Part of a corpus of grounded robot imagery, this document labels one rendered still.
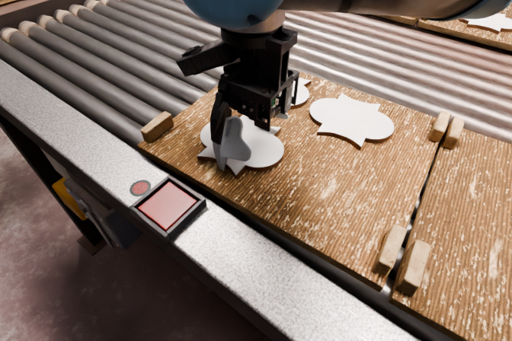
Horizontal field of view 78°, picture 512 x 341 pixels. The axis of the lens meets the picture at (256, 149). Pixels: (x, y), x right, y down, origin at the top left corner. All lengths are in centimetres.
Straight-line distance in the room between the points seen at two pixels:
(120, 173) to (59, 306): 107
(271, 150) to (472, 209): 29
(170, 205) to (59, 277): 119
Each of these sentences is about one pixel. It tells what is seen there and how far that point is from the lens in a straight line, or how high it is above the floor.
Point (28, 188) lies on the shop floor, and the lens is 201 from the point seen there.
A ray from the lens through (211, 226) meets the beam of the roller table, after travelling 45.
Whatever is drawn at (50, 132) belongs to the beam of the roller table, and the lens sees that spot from 68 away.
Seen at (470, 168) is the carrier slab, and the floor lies 94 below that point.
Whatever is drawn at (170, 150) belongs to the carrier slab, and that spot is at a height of 94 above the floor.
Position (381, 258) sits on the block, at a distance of 40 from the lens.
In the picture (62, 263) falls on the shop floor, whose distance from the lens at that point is 165.
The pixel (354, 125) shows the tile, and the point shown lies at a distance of 56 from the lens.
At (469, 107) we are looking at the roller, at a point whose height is 92.
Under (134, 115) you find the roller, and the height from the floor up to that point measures 91.
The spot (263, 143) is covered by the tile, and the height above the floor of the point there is 95.
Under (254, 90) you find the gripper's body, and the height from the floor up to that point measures 108.
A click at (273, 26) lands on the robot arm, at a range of 36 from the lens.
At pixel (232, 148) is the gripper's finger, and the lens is 44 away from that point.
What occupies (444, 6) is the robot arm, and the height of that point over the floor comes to 122.
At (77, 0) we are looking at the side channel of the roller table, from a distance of 122.
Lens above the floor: 130
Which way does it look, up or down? 45 degrees down
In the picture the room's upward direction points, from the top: straight up
